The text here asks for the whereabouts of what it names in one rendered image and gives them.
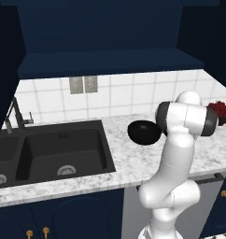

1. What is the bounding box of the black bowl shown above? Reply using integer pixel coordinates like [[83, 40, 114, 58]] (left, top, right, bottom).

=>
[[126, 119, 162, 147]]

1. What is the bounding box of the dark blue base cabinet door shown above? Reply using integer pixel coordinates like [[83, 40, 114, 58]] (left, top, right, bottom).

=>
[[199, 170, 226, 239], [35, 188, 125, 239], [0, 204, 38, 239]]

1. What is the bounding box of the dark bowl of red fruit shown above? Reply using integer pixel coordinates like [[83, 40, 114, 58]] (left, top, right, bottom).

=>
[[207, 100, 226, 127]]

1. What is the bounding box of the black double sink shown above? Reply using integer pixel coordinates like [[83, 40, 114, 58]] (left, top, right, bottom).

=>
[[0, 119, 117, 190]]

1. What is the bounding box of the grey dishwasher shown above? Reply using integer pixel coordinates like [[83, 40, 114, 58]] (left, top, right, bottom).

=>
[[121, 172, 226, 239]]

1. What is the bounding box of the dark grey tap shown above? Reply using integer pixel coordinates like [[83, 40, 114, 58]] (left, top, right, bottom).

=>
[[4, 96, 35, 135]]

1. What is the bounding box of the grey wall socket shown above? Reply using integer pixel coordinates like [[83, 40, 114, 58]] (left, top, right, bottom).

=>
[[83, 75, 99, 94], [68, 76, 85, 95]]

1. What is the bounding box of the open dark blue wall cabinet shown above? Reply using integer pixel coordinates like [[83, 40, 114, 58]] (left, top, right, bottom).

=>
[[16, 0, 206, 80]]

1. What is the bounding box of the dark dishwasher handle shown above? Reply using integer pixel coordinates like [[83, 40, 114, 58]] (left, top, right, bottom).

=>
[[135, 173, 226, 191]]

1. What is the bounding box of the dark blue wall cabinet door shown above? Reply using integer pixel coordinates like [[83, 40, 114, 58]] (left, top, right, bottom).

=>
[[0, 0, 27, 151], [176, 0, 226, 93]]

